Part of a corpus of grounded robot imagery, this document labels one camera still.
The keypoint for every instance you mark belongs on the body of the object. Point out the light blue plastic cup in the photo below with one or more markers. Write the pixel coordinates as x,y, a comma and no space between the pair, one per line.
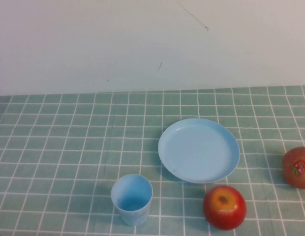
132,209

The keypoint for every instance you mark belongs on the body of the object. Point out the light blue plastic plate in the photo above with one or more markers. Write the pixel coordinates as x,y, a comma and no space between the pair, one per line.
199,152

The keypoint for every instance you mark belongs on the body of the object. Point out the green white checkered tablecloth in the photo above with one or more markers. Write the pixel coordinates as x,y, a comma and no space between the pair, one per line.
69,147

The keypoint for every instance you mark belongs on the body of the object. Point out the red yellow apple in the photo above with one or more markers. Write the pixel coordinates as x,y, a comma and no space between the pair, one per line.
225,211

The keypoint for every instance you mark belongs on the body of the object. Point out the pale red apple with sticker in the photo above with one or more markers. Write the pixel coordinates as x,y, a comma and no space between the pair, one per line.
297,169

